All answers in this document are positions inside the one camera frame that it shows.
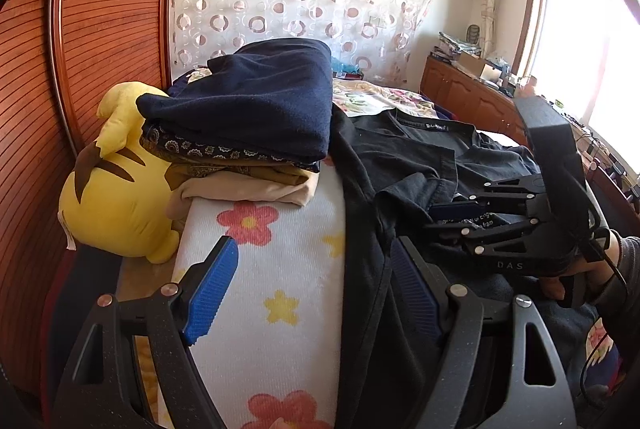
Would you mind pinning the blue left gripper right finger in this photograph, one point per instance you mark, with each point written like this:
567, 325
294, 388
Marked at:
415, 278

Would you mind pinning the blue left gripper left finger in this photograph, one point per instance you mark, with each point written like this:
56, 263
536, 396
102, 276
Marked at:
204, 286

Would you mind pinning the black printed t-shirt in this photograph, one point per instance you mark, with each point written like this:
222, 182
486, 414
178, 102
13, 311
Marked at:
506, 355

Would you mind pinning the person's right hand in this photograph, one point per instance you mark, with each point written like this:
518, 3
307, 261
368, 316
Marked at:
596, 274

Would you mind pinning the white flower print towel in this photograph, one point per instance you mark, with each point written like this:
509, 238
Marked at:
272, 356

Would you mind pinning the beige folded garment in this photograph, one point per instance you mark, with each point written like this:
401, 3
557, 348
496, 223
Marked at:
228, 186

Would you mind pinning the wooden low cabinet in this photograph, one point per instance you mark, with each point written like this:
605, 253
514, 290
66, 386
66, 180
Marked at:
470, 101

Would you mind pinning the mustard folded garment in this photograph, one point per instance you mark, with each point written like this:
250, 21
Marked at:
290, 175

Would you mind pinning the yellow pikachu plush toy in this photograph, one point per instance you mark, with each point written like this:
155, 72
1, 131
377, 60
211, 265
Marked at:
115, 198

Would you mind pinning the patterned folded garment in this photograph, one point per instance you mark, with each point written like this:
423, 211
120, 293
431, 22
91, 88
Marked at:
179, 150

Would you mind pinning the cardboard box on cabinet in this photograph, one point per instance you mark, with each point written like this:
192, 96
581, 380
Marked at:
477, 67

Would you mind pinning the stack of papers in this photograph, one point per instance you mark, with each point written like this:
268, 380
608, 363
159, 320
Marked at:
450, 48

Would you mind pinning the navy folded garment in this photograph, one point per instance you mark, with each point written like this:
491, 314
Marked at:
272, 96

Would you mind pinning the blue tissue package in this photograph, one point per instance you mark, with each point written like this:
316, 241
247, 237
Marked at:
345, 70

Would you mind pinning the window with wooden frame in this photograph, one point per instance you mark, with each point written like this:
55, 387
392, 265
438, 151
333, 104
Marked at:
584, 56

